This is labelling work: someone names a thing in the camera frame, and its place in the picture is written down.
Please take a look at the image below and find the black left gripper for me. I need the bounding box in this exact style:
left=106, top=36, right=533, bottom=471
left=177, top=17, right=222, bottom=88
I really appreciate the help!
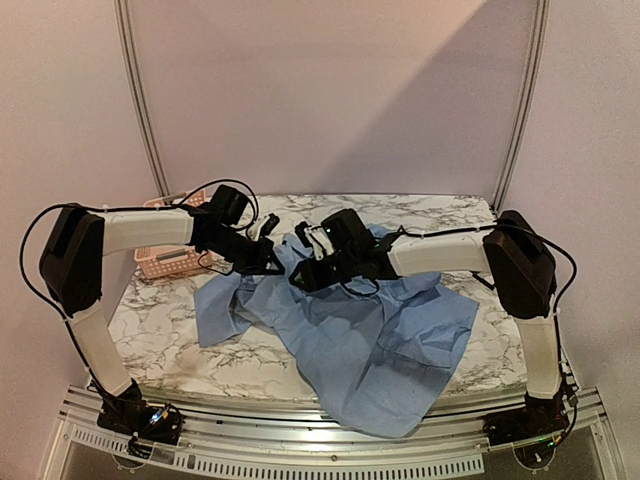
left=205, top=227, right=285, bottom=276

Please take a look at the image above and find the blue shirt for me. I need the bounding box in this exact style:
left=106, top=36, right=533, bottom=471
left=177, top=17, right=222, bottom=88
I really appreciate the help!
left=193, top=223, right=479, bottom=440

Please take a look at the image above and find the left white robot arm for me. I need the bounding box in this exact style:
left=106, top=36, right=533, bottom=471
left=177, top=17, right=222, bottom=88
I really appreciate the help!
left=35, top=179, right=284, bottom=434

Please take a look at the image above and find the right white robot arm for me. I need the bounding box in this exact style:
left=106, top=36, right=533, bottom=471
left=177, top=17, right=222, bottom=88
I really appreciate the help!
left=289, top=209, right=576, bottom=436

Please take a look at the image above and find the pink plastic basket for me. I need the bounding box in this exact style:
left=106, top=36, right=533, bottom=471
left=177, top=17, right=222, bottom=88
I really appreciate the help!
left=134, top=189, right=214, bottom=279

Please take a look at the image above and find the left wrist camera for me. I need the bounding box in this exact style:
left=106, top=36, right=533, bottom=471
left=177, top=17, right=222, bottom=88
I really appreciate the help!
left=258, top=213, right=280, bottom=237

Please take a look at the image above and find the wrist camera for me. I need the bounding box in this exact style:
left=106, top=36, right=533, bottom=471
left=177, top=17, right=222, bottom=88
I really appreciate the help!
left=294, top=221, right=323, bottom=249
left=258, top=213, right=280, bottom=237

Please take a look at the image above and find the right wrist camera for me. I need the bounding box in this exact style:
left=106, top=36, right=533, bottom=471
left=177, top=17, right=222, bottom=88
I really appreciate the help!
left=294, top=221, right=323, bottom=249

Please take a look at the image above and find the aluminium front rail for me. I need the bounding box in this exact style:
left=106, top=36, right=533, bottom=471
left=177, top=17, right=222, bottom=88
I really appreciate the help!
left=43, top=387, right=627, bottom=479

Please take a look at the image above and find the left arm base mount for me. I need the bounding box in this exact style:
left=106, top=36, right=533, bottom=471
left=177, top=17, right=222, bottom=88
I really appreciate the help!
left=97, top=395, right=184, bottom=446

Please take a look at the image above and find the left aluminium post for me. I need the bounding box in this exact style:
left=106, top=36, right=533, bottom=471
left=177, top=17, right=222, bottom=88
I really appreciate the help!
left=114, top=0, right=171, bottom=196

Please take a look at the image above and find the aluminium post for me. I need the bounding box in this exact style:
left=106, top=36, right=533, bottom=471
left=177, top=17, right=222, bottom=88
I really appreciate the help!
left=114, top=0, right=171, bottom=196
left=490, top=0, right=550, bottom=213

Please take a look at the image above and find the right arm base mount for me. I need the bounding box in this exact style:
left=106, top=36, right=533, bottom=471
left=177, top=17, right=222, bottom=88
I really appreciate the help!
left=483, top=393, right=578, bottom=449

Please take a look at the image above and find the right aluminium post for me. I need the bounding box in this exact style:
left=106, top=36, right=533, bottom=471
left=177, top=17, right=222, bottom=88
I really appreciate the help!
left=490, top=0, right=550, bottom=213

